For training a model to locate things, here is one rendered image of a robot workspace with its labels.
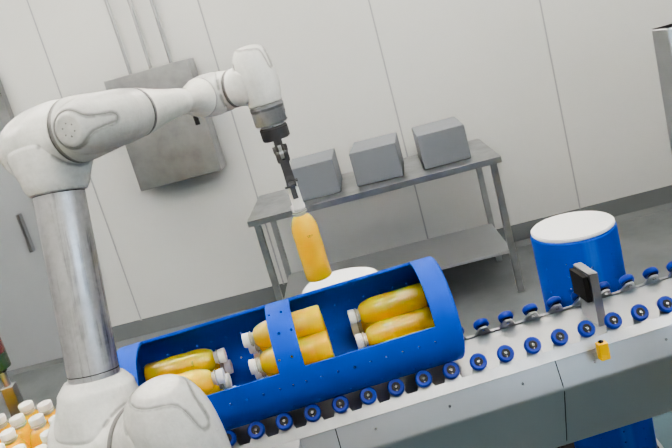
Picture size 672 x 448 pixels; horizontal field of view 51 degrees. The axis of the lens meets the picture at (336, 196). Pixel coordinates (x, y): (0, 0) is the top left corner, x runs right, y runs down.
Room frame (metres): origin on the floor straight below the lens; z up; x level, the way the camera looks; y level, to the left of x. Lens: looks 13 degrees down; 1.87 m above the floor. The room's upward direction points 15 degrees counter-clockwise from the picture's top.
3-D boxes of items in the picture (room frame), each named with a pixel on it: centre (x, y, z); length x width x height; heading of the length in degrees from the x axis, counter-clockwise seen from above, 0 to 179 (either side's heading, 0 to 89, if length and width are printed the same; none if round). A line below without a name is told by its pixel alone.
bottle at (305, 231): (1.85, 0.10, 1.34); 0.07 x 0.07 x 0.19
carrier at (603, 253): (2.27, -0.75, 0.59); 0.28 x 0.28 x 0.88
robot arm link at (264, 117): (1.85, 0.11, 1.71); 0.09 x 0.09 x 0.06
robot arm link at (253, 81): (1.85, 0.13, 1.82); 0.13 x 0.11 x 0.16; 61
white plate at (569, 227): (2.27, -0.75, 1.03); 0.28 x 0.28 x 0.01
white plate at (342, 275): (2.33, 0.07, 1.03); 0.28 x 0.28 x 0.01
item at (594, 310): (1.79, -0.60, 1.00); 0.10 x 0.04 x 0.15; 3
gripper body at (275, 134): (1.85, 0.11, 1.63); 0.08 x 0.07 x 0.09; 3
